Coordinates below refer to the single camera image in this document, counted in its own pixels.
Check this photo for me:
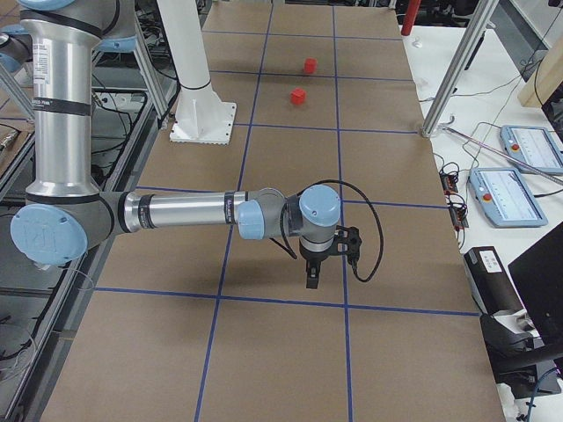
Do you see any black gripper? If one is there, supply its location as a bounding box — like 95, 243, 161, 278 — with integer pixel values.
299, 245, 329, 288

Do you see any red block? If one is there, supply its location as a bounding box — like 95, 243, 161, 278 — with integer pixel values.
290, 88, 307, 106
303, 57, 318, 75

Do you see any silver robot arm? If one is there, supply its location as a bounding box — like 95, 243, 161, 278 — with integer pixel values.
1, 24, 33, 74
11, 1, 344, 288

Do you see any small circuit board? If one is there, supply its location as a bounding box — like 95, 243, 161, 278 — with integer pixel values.
439, 162, 469, 231

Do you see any black box device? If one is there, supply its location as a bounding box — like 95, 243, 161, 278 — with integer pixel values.
464, 246, 523, 316

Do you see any teach pendant near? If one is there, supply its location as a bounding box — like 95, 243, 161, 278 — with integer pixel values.
469, 167, 548, 229

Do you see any teach pendant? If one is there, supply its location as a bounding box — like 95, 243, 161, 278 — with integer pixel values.
469, 167, 548, 229
501, 125, 562, 176

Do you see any black monitor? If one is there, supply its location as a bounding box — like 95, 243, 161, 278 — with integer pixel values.
508, 223, 563, 344

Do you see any metal rod tool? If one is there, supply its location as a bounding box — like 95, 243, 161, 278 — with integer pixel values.
438, 124, 562, 186

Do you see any teach pendant far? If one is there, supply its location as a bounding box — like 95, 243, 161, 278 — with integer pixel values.
501, 125, 562, 176

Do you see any red cylinder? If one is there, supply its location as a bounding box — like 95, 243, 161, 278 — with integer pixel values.
401, 0, 421, 36

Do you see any black camera cable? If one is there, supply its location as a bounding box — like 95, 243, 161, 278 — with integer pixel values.
307, 178, 384, 283

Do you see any white pedestal column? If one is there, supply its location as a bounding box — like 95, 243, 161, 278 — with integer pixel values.
157, 0, 237, 145

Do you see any aluminium frame post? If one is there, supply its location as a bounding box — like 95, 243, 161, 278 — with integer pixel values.
420, 0, 499, 138

